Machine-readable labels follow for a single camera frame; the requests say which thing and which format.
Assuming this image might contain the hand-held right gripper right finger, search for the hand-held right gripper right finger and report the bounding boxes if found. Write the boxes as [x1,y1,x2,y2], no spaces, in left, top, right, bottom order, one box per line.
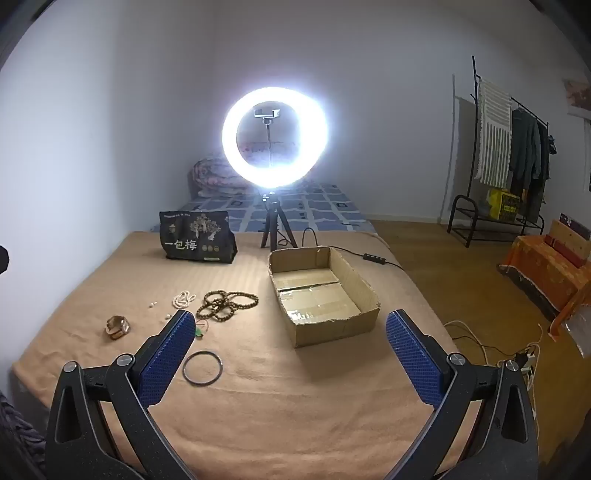
[385,308,540,480]

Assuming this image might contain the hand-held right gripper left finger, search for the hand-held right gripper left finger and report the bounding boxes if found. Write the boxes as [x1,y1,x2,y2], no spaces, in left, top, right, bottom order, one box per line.
[45,309,197,480]

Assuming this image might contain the cardboard box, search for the cardboard box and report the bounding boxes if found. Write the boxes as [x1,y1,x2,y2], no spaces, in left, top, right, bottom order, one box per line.
[269,246,381,349]

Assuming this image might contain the black bangle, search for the black bangle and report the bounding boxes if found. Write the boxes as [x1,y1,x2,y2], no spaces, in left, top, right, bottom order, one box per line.
[182,351,225,387]

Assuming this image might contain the power strip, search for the power strip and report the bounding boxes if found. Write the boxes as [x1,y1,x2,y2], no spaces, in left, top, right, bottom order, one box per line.
[515,346,539,372]

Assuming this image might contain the black printed snack bag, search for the black printed snack bag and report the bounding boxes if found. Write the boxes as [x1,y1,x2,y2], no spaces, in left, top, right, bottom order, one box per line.
[159,210,238,265]

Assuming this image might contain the black clothes rack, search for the black clothes rack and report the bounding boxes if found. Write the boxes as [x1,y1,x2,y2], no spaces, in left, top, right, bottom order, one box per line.
[447,55,555,247]

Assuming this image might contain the orange cloth covered furniture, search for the orange cloth covered furniture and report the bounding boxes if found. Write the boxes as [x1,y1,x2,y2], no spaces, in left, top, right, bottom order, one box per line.
[498,235,591,340]

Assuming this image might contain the dark patterned cloth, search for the dark patterned cloth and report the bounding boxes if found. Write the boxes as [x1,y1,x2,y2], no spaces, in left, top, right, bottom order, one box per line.
[0,392,47,480]

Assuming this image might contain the yellow crate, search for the yellow crate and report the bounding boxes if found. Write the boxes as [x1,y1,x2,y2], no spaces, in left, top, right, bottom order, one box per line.
[488,188,522,220]

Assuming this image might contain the bed with blue patterned sheet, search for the bed with blue patterned sheet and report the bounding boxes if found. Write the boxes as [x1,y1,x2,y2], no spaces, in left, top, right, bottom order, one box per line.
[150,182,377,234]

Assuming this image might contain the folded floral quilt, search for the folded floral quilt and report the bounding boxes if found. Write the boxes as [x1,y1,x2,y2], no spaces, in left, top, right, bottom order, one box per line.
[193,157,259,199]

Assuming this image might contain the brown and red boxes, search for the brown and red boxes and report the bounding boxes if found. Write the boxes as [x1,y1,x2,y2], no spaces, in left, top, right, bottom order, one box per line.
[545,212,591,268]

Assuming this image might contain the striped towel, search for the striped towel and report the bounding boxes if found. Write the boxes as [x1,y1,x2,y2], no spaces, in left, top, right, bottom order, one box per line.
[475,78,513,189]

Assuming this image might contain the dark hanging clothes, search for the dark hanging clothes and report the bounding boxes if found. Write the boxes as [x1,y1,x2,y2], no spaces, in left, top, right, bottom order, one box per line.
[508,108,556,222]

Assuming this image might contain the phone clamp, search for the phone clamp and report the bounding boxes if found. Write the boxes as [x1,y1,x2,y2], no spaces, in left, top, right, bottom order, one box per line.
[253,106,283,125]

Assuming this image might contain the white floor cables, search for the white floor cables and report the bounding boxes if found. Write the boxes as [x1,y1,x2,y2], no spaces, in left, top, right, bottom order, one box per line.
[443,320,544,370]

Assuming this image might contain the wooden bead bracelet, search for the wooden bead bracelet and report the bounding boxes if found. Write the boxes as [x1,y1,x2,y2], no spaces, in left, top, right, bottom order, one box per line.
[196,291,259,322]

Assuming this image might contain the black cable with controller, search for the black cable with controller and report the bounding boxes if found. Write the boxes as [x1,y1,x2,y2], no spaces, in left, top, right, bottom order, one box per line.
[302,228,403,271]

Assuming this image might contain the ring light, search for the ring light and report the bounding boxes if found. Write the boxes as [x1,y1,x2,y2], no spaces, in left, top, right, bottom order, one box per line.
[222,85,329,189]

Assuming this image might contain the wall poster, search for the wall poster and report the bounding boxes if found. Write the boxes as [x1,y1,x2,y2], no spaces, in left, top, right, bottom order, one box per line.
[563,78,591,121]

